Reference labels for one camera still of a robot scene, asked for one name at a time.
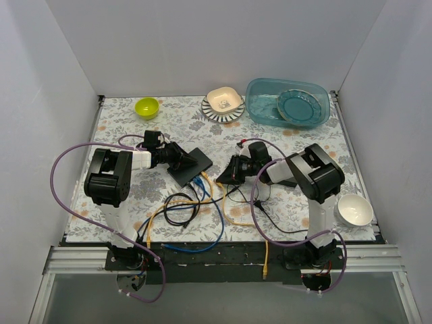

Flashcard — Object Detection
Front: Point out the lime green plastic bowl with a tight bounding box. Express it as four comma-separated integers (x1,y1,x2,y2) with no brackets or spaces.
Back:
134,97,159,120

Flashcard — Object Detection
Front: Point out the white ceramic bowl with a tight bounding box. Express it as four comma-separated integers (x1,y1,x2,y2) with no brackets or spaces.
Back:
336,194,373,227

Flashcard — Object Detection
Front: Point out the black power adapter brick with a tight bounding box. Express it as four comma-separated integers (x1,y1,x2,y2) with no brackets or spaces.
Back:
275,180,297,188

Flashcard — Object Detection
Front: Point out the teal transparent plastic tub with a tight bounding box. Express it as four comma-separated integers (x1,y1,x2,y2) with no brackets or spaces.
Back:
245,78,330,129

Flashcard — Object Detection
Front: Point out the aluminium frame rail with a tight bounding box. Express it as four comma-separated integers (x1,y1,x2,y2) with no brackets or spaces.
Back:
43,244,406,273

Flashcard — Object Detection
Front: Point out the floral patterned table mat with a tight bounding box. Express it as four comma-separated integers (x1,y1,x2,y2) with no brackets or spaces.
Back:
65,95,377,243

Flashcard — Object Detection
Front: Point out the cream square panda bowl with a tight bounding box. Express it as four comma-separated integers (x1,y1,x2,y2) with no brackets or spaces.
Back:
207,86,242,114

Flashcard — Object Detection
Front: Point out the thin black power cable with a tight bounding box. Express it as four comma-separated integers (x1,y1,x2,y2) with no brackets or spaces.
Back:
222,184,311,234

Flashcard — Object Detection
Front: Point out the black network switch box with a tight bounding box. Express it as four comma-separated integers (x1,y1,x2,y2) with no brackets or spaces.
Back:
167,148,213,188

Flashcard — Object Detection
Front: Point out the teal glass plate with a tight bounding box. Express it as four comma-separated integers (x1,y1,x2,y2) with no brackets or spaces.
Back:
277,89,323,126

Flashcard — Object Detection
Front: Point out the striped white blue plate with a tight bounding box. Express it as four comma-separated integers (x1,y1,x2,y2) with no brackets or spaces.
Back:
200,96,246,124

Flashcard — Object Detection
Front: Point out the yellow ethernet cable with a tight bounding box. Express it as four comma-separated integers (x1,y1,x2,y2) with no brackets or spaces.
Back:
215,182,270,280
145,171,217,244

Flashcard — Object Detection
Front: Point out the black looped cable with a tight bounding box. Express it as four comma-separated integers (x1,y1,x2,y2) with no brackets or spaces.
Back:
163,182,200,230

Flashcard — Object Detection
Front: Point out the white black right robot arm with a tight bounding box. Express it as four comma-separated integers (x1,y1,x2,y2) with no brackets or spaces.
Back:
217,140,345,269

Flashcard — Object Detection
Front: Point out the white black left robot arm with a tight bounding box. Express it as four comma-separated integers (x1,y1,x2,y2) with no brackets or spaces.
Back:
84,130,202,270

